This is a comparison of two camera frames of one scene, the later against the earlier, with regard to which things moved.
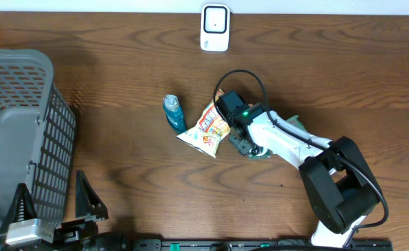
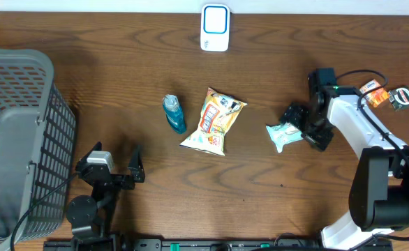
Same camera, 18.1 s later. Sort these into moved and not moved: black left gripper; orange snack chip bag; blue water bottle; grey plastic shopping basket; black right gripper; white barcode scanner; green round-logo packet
Moved: orange snack chip bag; green round-logo packet; black right gripper; black left gripper
Not moved: white barcode scanner; blue water bottle; grey plastic shopping basket
